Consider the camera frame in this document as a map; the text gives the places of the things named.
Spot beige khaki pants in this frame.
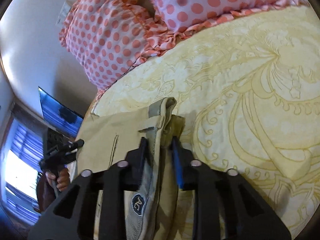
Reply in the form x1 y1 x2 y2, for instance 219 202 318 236
75 96 226 240

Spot person's left hand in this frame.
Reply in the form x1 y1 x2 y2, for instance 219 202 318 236
46 167 70 192

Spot black flat-screen television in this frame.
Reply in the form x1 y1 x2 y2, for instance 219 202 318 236
38 87 84 138

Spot yellow patterned bed cover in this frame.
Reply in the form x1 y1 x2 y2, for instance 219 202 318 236
83 6 319 239

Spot left pink polka-dot pillow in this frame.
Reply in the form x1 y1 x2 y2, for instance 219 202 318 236
59 0 176 90

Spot white wall outlet plate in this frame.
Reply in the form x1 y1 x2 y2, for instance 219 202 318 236
55 1 72 27

